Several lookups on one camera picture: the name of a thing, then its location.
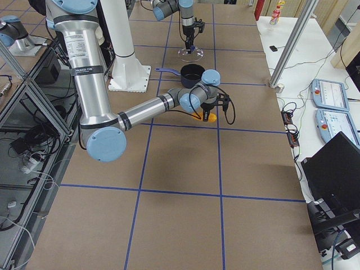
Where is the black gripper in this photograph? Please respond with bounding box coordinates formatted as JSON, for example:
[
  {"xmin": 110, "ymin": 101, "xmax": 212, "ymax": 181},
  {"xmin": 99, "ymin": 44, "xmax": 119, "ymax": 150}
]
[
  {"xmin": 181, "ymin": 17, "xmax": 205, "ymax": 53},
  {"xmin": 201, "ymin": 93, "xmax": 231, "ymax": 122}
]

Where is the yellow corn cob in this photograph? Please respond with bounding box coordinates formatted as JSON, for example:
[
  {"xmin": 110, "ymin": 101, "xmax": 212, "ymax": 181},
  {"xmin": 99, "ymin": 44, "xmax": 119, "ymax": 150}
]
[{"xmin": 191, "ymin": 112, "xmax": 217, "ymax": 123}]

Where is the glass pot lid blue knob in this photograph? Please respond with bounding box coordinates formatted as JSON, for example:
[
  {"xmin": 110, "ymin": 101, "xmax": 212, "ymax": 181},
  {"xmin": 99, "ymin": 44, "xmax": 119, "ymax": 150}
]
[{"xmin": 178, "ymin": 47, "xmax": 204, "ymax": 63}]

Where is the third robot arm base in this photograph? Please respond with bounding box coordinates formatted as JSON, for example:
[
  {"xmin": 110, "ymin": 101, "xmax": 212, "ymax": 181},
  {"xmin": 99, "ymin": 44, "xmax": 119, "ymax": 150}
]
[{"xmin": 1, "ymin": 15, "xmax": 46, "ymax": 57}]

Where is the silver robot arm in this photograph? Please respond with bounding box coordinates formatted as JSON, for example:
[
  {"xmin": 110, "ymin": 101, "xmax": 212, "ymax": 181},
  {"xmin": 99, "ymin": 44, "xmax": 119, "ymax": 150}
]
[
  {"xmin": 46, "ymin": 1, "xmax": 233, "ymax": 163},
  {"xmin": 151, "ymin": 0, "xmax": 205, "ymax": 57}
]

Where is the small black square device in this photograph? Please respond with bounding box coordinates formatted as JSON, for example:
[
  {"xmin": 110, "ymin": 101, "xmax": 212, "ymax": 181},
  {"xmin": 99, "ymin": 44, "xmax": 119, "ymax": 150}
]
[{"xmin": 269, "ymin": 46, "xmax": 278, "ymax": 52}]

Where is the red patterned plastic bottle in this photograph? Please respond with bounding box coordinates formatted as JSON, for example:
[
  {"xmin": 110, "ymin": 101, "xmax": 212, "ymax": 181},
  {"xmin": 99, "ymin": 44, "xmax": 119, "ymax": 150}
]
[{"xmin": 269, "ymin": 1, "xmax": 285, "ymax": 26}]

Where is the upper teach pendant tablet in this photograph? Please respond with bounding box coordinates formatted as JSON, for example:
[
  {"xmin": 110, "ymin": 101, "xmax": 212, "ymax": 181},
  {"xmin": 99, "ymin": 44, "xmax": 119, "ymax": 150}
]
[{"xmin": 309, "ymin": 78, "xmax": 350, "ymax": 112}]

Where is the teach pendant tablet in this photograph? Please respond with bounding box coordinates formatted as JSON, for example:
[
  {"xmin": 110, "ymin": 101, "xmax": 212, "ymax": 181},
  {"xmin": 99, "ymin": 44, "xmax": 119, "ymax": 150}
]
[
  {"xmin": 309, "ymin": 78, "xmax": 350, "ymax": 112},
  {"xmin": 315, "ymin": 109, "xmax": 359, "ymax": 147}
]

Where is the lower teach pendant tablet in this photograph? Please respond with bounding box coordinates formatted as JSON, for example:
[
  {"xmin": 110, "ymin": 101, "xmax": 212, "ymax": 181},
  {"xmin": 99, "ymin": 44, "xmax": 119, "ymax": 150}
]
[{"xmin": 315, "ymin": 109, "xmax": 359, "ymax": 147}]

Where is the black laptop on stand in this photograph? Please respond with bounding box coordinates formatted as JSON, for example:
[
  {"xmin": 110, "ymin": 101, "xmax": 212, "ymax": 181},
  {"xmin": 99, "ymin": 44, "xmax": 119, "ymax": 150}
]
[{"xmin": 301, "ymin": 132, "xmax": 359, "ymax": 243}]

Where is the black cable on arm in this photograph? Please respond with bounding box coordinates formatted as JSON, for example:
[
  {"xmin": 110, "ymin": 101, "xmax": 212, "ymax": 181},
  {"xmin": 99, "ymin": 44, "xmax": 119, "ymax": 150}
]
[{"xmin": 165, "ymin": 85, "xmax": 236, "ymax": 126}]

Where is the blue saucepan with handle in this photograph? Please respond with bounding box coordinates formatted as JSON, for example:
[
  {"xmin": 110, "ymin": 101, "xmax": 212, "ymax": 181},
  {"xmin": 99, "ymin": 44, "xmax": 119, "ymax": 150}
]
[{"xmin": 155, "ymin": 64, "xmax": 205, "ymax": 88}]

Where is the white camera stand column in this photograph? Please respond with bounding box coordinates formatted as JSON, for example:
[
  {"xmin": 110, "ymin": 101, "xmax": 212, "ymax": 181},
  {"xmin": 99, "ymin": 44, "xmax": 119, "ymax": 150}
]
[{"xmin": 100, "ymin": 0, "xmax": 151, "ymax": 92}]

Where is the aluminium frame post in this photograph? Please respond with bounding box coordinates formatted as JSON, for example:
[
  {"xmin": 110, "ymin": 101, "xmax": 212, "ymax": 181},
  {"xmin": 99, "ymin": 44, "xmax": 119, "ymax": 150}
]
[{"xmin": 269, "ymin": 0, "xmax": 319, "ymax": 88}]

